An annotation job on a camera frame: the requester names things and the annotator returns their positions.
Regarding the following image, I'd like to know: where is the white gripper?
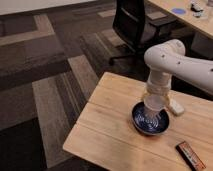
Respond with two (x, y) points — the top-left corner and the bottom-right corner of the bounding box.
(141, 70), (172, 110)

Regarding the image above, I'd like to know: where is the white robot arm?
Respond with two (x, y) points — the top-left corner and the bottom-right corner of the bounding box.
(144, 39), (213, 106)

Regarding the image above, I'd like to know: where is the dark blue ceramic bowl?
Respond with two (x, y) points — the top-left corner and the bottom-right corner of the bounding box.
(132, 102), (170, 136)

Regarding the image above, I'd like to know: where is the small white rectangular block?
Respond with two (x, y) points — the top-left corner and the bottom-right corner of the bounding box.
(169, 99), (184, 116)

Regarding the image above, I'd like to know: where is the brown chocolate bar wrapper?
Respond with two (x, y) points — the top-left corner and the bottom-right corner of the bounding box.
(176, 141), (206, 171)

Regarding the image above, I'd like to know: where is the black office chair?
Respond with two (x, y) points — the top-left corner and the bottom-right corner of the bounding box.
(109, 0), (183, 65)

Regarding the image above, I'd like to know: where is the blue round coaster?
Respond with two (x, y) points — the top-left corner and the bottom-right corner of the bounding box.
(171, 8), (186, 15)

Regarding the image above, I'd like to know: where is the light wooden desk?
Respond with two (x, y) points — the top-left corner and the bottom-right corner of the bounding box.
(148, 0), (213, 39)

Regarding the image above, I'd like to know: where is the small grey object on desk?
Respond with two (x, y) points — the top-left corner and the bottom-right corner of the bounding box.
(193, 12), (202, 18)

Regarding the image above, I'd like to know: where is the small white gadget on desk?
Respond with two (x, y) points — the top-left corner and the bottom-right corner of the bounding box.
(190, 1), (202, 12)

